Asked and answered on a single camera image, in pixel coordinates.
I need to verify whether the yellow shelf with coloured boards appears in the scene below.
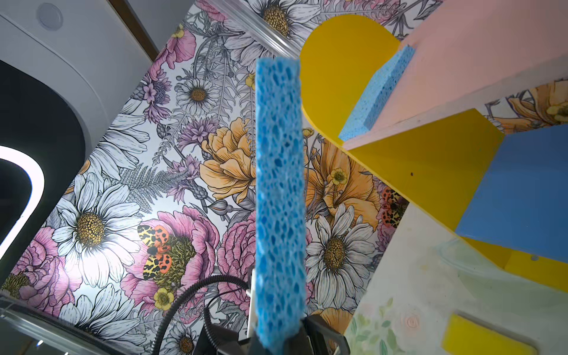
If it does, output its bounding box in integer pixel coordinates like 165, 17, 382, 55
300, 1, 567, 291

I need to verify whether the aluminium frame post left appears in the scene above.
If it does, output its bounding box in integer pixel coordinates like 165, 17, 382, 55
212, 0, 301, 59

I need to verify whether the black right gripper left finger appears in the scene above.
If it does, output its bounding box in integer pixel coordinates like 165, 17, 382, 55
193, 324, 262, 354

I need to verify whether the bright yellow sponge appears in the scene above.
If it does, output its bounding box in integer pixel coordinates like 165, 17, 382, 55
441, 314, 538, 355

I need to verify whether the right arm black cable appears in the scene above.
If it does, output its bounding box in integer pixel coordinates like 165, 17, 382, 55
149, 274, 251, 355

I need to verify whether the blue cellulose sponge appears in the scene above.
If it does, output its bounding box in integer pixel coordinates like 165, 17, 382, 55
255, 58, 306, 354
339, 46, 415, 141

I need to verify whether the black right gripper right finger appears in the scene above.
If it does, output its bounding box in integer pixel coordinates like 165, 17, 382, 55
297, 314, 351, 355

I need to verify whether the white overhead lamp housing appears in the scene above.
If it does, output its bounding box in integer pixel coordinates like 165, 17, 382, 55
1, 1, 151, 279

